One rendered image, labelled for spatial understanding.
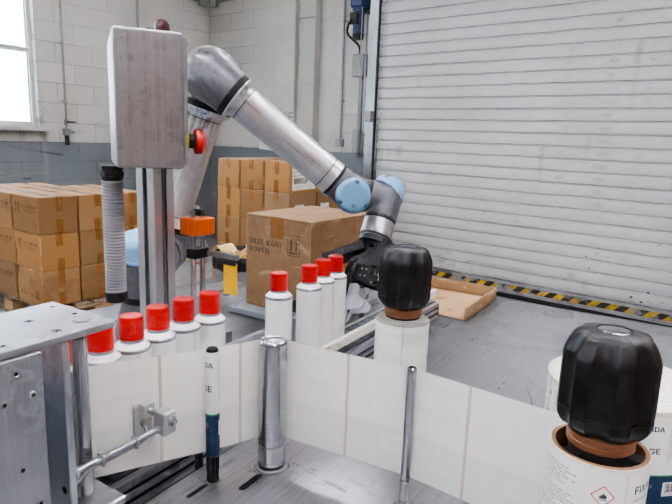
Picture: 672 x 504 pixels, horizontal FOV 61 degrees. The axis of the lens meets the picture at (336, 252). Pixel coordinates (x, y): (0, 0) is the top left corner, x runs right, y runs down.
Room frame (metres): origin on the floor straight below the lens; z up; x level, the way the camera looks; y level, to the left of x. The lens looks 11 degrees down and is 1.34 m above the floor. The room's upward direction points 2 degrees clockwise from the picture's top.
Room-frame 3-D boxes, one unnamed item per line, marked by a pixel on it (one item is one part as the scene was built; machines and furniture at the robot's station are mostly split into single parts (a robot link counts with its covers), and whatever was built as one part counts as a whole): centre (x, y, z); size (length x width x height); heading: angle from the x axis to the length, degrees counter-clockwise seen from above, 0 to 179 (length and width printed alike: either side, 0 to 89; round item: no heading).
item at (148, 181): (0.99, 0.32, 1.16); 0.04 x 0.04 x 0.67; 58
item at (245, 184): (5.28, 0.41, 0.57); 1.20 x 0.85 x 1.14; 144
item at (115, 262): (0.86, 0.34, 1.18); 0.04 x 0.04 x 0.21
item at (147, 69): (0.90, 0.30, 1.38); 0.17 x 0.10 x 0.19; 23
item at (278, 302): (1.06, 0.11, 0.98); 0.05 x 0.05 x 0.20
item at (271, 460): (0.73, 0.08, 0.97); 0.05 x 0.05 x 0.19
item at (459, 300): (1.80, -0.35, 0.85); 0.30 x 0.26 x 0.04; 148
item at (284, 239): (1.69, 0.08, 0.99); 0.30 x 0.24 x 0.27; 144
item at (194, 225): (0.97, 0.22, 1.05); 0.10 x 0.04 x 0.33; 58
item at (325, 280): (1.19, 0.03, 0.98); 0.05 x 0.05 x 0.20
